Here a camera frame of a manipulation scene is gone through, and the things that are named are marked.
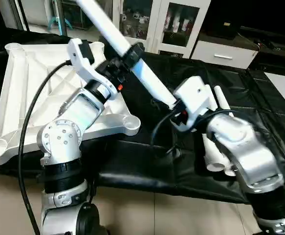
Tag black box device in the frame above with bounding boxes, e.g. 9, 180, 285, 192
201, 0, 244, 40

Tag white drawer unit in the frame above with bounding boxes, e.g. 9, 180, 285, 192
190, 40, 261, 70

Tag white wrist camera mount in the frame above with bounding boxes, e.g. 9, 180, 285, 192
173, 76, 219, 132
67, 38, 110, 88

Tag teal floor stand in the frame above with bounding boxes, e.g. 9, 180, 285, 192
48, 14, 75, 36

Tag white plastic table leg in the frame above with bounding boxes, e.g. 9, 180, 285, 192
75, 0, 179, 109
213, 85, 232, 112
203, 130, 227, 173
222, 161, 239, 176

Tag white plastic table top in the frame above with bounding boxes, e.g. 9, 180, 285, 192
0, 42, 142, 166

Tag white glass door cabinet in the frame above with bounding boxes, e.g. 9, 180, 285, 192
110, 0, 212, 55

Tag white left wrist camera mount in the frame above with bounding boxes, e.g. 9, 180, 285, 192
67, 38, 110, 88

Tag white side table black legs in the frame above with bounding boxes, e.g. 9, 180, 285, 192
263, 72, 285, 102

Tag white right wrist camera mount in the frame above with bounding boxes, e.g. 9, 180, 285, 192
173, 76, 219, 132

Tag black plastic mat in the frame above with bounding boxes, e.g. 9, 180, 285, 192
0, 24, 285, 205

